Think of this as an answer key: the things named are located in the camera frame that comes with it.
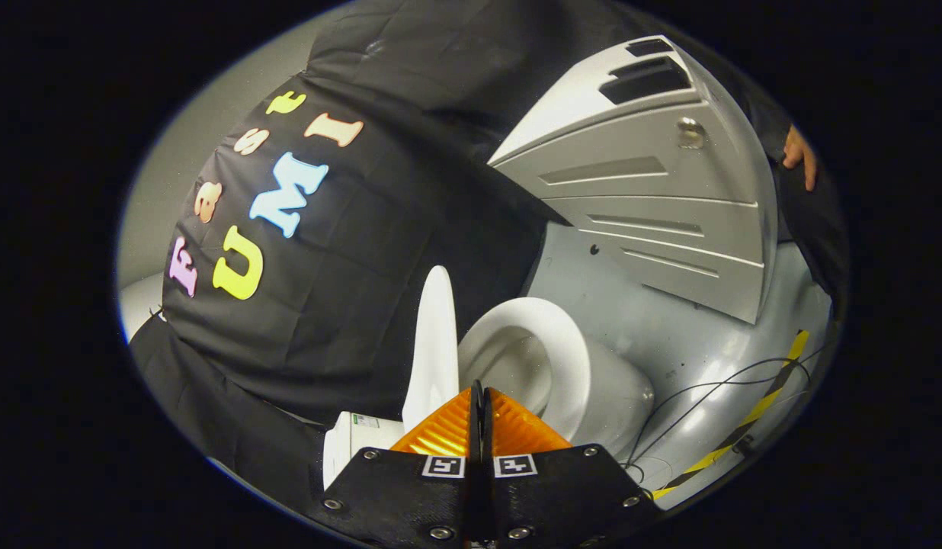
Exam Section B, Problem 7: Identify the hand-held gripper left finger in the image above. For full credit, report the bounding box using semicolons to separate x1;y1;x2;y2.
311;381;483;549

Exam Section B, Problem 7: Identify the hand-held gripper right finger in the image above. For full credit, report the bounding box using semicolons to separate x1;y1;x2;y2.
480;387;662;549

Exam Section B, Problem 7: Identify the black floor cable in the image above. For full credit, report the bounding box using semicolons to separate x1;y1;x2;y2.
626;356;812;470

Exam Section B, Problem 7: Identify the white toilet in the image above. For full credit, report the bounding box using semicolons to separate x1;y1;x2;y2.
322;309;656;490

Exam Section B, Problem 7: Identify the white toilet seat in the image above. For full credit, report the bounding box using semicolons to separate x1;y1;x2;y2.
457;297;592;443

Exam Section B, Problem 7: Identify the black backdrop cloth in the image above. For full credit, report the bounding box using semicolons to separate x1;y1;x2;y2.
128;0;849;519

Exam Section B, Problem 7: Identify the white cabinet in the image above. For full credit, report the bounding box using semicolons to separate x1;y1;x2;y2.
488;34;780;325

